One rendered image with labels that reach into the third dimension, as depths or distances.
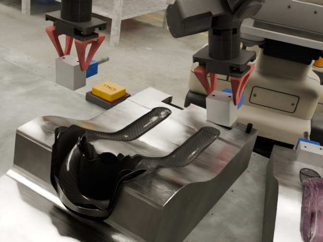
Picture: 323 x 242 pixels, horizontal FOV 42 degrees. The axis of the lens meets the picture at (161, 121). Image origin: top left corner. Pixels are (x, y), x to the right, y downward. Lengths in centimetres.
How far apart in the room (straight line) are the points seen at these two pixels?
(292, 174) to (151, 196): 35
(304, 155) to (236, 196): 16
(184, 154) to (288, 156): 23
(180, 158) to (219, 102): 15
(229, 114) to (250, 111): 33
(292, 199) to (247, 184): 19
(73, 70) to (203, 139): 28
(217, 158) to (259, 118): 41
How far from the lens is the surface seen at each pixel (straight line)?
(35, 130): 65
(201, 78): 80
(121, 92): 103
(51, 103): 102
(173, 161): 70
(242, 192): 81
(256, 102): 114
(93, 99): 103
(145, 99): 87
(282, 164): 83
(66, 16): 81
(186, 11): 68
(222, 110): 80
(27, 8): 459
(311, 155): 85
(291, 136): 114
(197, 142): 77
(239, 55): 78
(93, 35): 80
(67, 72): 84
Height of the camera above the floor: 126
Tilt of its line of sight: 28 degrees down
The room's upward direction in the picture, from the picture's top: 10 degrees clockwise
